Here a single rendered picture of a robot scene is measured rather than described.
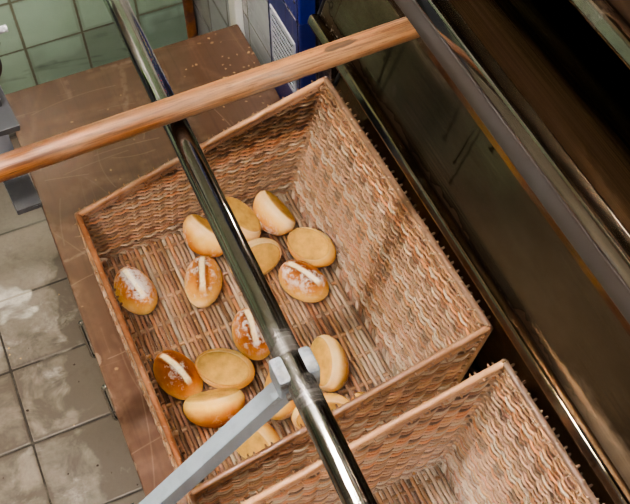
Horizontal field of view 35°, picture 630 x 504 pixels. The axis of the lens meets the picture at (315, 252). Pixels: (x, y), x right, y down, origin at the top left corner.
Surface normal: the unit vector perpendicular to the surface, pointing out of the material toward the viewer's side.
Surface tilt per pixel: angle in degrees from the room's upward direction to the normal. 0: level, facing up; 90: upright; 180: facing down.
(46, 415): 0
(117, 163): 0
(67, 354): 0
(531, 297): 70
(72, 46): 90
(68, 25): 90
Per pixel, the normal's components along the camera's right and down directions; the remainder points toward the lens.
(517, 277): -0.86, 0.12
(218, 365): -0.13, -0.16
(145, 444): -0.01, -0.57
